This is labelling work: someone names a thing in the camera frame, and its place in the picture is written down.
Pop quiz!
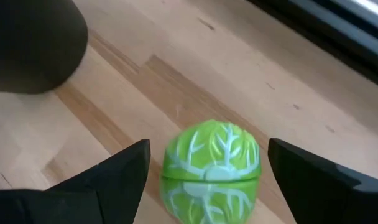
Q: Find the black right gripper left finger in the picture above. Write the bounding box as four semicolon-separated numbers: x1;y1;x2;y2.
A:
47;139;151;224

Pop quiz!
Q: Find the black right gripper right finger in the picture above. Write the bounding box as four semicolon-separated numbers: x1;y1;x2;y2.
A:
267;138;362;224

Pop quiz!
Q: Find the green toy cabbage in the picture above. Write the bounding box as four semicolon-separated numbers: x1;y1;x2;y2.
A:
160;119;262;224

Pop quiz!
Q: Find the leafy plant in black pot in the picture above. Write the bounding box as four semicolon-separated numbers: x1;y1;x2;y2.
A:
0;0;89;95

